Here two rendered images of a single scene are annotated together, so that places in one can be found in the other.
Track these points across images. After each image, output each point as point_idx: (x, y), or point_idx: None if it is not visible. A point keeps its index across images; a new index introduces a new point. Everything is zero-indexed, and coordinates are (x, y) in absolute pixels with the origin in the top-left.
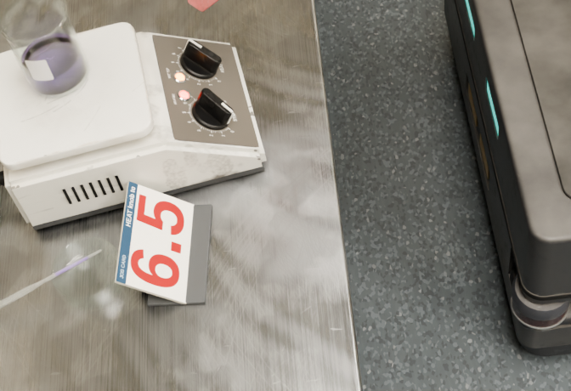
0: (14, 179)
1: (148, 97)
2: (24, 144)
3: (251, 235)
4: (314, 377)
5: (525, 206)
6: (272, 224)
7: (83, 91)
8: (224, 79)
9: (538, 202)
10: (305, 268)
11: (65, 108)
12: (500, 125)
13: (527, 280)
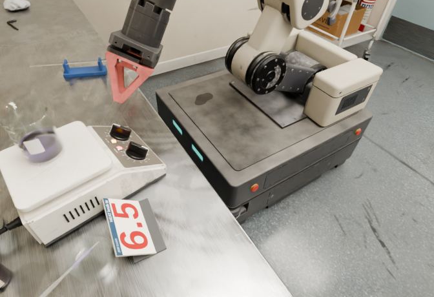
0: (28, 217)
1: (104, 150)
2: (32, 194)
3: (174, 206)
4: (242, 263)
5: (225, 177)
6: (181, 197)
7: (64, 156)
8: (134, 139)
9: (228, 175)
10: (207, 211)
11: (54, 167)
12: (203, 155)
13: (228, 203)
